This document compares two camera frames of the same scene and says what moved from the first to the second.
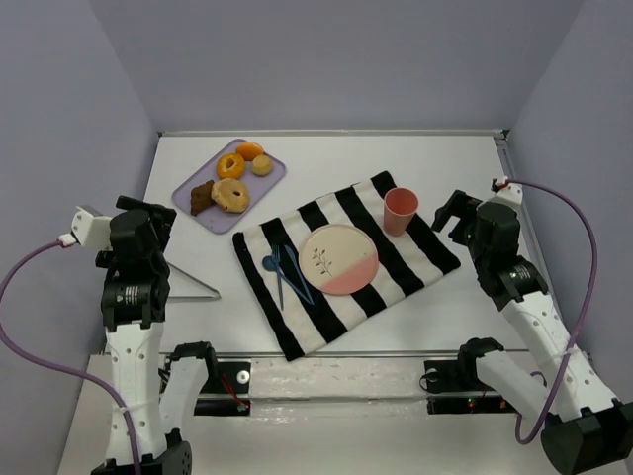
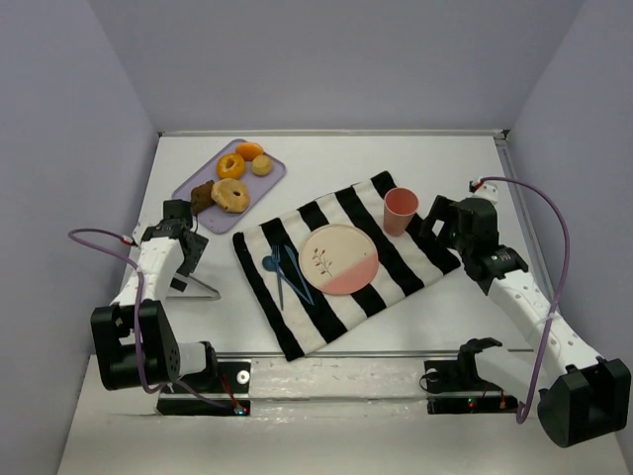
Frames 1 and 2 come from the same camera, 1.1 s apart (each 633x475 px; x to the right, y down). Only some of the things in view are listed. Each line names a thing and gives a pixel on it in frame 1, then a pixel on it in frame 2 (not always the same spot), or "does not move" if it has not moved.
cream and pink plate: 338,259 does not move
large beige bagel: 230,194 does not move
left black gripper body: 154,209 → 195,247
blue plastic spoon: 269,262 does not move
